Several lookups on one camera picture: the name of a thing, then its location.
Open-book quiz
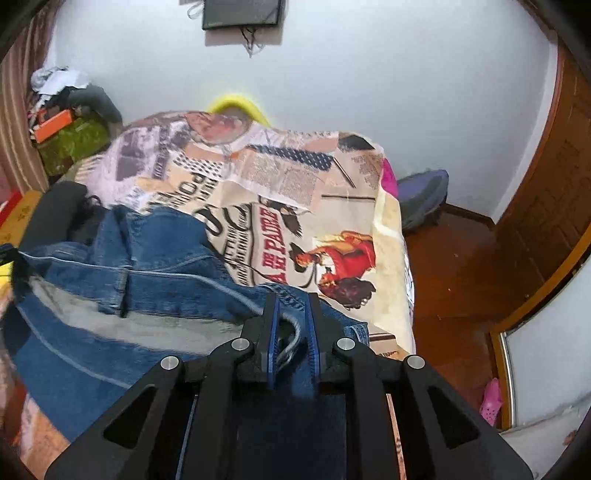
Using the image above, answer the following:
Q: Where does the purple grey backpack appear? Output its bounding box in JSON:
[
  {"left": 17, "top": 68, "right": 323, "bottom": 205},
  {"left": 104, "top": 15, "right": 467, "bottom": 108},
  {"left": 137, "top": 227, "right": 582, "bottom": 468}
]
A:
[{"left": 396, "top": 170, "right": 450, "bottom": 232}]

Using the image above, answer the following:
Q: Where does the pink cloth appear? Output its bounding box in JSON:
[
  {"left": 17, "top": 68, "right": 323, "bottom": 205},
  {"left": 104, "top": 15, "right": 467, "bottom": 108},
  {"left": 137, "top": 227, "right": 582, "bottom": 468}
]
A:
[{"left": 381, "top": 159, "right": 398, "bottom": 195}]

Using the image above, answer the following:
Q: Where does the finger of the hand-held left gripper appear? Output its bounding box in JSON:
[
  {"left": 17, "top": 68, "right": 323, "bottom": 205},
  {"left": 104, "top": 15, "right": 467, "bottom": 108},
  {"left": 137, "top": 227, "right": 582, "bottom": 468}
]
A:
[{"left": 0, "top": 244, "right": 29, "bottom": 287}]

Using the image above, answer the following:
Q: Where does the yellow pillow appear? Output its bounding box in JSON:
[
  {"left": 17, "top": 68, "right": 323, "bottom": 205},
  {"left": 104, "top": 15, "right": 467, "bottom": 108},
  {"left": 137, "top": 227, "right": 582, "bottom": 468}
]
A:
[{"left": 208, "top": 93, "right": 271, "bottom": 125}]

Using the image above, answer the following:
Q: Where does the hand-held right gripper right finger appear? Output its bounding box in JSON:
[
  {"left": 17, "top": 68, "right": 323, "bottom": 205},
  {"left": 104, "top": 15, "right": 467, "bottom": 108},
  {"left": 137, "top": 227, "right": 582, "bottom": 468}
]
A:
[{"left": 305, "top": 293, "right": 532, "bottom": 480}]

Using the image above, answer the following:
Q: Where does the black monitor cable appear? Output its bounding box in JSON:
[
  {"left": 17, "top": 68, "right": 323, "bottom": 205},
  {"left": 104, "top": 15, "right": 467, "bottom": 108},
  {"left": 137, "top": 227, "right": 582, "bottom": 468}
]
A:
[{"left": 238, "top": 25, "right": 259, "bottom": 58}]

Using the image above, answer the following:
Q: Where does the orange box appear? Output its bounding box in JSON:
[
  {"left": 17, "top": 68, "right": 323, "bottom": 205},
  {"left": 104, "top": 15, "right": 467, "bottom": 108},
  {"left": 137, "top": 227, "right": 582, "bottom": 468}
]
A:
[{"left": 34, "top": 109, "right": 75, "bottom": 143}]

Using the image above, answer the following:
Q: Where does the white crumpled cloth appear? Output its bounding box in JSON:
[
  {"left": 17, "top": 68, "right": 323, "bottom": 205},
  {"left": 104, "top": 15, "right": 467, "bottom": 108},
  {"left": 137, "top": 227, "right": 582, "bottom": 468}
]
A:
[{"left": 31, "top": 66, "right": 90, "bottom": 95}]

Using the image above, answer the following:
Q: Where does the black bag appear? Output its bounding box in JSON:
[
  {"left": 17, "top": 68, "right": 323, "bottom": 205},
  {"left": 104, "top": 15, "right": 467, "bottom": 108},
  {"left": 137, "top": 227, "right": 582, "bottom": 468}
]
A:
[{"left": 18, "top": 181, "right": 114, "bottom": 252}]

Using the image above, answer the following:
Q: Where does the newspaper print blanket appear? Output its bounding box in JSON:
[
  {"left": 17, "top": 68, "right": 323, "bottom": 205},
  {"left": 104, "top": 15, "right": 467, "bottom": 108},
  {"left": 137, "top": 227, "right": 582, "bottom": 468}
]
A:
[{"left": 74, "top": 111, "right": 416, "bottom": 356}]

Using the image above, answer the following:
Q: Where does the pink shoe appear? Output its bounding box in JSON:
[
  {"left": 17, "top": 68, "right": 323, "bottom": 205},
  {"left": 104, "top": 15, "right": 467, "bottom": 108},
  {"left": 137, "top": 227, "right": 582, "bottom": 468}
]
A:
[{"left": 479, "top": 378, "right": 503, "bottom": 425}]

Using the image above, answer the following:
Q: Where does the striped brown curtain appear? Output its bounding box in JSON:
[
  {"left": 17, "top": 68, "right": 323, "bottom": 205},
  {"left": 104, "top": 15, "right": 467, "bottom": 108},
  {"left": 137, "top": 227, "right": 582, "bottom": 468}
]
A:
[{"left": 0, "top": 0, "right": 65, "bottom": 195}]

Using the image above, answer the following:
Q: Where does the blue denim jacket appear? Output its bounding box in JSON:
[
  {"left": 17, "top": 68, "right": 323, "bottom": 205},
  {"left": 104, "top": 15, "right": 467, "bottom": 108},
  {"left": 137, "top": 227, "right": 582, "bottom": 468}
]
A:
[{"left": 0, "top": 205, "right": 370, "bottom": 480}]

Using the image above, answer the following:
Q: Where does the grey stuffed cushion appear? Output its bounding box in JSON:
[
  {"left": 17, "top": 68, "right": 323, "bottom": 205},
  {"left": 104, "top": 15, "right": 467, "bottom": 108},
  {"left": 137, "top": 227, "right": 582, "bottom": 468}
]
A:
[{"left": 67, "top": 84, "right": 123, "bottom": 123}]

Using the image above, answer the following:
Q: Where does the small black wall monitor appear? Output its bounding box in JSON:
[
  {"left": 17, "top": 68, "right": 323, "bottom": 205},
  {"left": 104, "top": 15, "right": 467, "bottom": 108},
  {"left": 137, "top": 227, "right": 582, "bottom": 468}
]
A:
[{"left": 202, "top": 0, "right": 284, "bottom": 31}]

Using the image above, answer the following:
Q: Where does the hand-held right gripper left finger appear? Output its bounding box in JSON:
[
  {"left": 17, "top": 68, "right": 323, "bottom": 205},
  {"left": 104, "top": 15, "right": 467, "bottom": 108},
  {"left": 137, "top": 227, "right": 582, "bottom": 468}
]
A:
[{"left": 44, "top": 293, "right": 281, "bottom": 480}]

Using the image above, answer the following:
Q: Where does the brown wooden door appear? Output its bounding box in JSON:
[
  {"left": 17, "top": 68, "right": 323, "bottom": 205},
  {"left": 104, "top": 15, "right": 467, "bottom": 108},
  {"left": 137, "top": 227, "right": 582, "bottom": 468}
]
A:
[{"left": 496, "top": 41, "right": 591, "bottom": 287}]

